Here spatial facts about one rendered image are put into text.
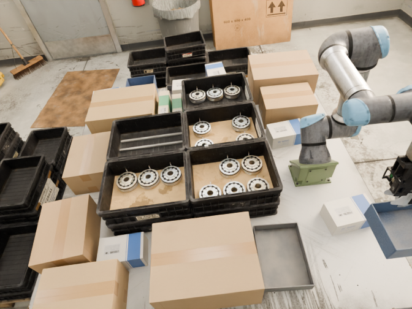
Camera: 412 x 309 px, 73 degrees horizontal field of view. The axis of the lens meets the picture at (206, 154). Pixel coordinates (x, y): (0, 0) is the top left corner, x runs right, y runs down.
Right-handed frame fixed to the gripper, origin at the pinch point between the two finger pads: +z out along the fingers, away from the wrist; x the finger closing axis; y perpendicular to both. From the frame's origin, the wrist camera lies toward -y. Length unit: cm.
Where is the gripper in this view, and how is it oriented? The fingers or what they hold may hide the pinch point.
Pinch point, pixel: (401, 202)
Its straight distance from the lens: 107.9
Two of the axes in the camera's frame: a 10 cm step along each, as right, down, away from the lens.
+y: -9.9, 1.0, 0.4
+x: 0.4, 6.8, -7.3
